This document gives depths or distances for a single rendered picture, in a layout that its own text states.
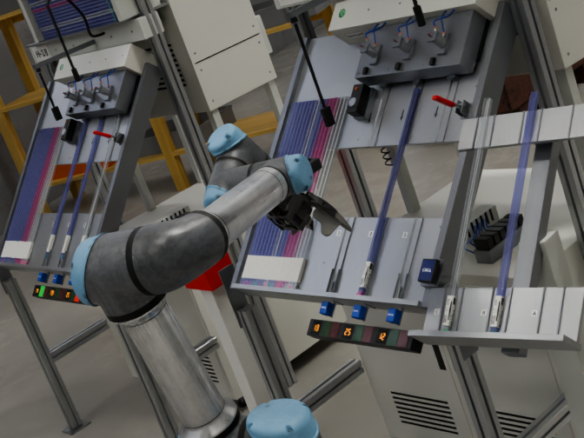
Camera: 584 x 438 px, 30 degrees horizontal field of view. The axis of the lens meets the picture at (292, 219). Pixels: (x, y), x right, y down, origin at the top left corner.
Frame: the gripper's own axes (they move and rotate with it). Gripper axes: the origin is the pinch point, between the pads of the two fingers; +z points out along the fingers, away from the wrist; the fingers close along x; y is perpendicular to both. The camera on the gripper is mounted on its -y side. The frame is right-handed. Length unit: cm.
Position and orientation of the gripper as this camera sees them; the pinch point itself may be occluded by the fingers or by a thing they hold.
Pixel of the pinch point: (331, 226)
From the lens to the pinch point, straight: 237.6
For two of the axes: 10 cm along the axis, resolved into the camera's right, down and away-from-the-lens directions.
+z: 6.3, 5.7, 5.2
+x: 6.3, 0.1, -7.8
